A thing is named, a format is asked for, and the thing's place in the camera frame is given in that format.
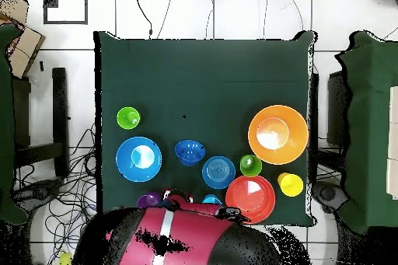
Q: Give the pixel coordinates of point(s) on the black square floor frame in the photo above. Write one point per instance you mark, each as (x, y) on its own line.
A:
(65, 22)

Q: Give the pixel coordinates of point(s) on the large yellow-orange bowl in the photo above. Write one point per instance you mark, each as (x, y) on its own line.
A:
(298, 142)

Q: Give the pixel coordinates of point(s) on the white boxes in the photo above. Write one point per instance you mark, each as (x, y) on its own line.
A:
(394, 140)

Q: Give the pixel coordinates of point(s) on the black stand frame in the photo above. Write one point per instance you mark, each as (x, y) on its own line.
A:
(59, 106)
(314, 122)

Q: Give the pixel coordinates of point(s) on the small light blue bowl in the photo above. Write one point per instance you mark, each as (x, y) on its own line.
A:
(218, 172)

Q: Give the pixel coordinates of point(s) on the cardboard box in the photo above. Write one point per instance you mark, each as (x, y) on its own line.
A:
(23, 50)

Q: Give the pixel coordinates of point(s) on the light blue cup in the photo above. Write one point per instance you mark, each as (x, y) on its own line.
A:
(212, 199)

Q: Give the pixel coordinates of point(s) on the dark green tablecloth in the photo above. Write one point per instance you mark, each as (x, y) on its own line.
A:
(202, 84)

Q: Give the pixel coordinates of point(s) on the small yellow object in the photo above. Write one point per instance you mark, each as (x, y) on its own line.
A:
(65, 260)

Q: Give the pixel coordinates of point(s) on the smooth green cup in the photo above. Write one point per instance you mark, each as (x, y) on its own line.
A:
(253, 169)

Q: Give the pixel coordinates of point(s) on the small dark blue bowl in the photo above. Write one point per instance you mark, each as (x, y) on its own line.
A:
(189, 153)

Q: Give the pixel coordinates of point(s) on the green cloth side table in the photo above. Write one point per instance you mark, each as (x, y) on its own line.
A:
(4, 122)
(370, 122)

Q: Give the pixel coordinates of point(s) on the black equipment cabinet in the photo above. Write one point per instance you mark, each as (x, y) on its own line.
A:
(337, 112)

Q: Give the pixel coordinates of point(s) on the grey black stand base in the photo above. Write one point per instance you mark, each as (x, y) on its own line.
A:
(40, 190)
(328, 193)

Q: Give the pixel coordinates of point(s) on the ridged green cup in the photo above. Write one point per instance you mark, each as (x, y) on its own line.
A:
(125, 117)

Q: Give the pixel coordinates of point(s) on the purple cup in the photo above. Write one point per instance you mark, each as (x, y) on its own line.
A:
(147, 200)

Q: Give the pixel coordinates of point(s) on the yellow cup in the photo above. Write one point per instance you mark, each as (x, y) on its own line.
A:
(290, 185)

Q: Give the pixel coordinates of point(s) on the red-orange bowl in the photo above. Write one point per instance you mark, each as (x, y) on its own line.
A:
(248, 206)

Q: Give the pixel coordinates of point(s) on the large blue bowl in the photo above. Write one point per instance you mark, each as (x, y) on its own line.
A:
(124, 162)

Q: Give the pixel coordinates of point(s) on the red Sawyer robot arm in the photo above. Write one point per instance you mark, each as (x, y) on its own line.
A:
(186, 234)

